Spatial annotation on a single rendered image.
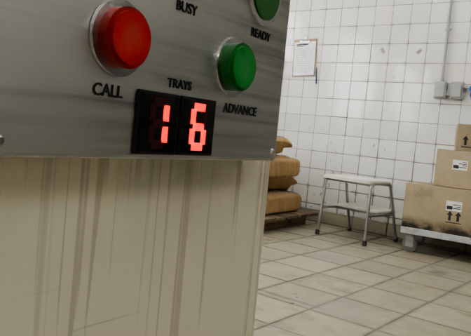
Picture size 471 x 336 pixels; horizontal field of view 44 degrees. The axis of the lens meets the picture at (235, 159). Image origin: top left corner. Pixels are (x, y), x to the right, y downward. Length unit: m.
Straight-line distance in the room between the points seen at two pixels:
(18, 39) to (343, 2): 4.82
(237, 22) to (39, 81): 0.15
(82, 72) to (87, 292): 0.13
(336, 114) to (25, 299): 4.63
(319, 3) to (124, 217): 4.84
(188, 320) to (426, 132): 4.21
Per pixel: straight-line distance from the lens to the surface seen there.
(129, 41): 0.29
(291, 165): 4.49
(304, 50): 5.12
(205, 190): 0.41
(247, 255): 0.47
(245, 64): 0.37
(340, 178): 4.22
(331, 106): 4.92
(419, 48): 4.68
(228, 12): 0.37
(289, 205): 4.51
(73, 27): 0.28
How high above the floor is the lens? 0.72
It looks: 3 degrees down
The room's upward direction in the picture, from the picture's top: 5 degrees clockwise
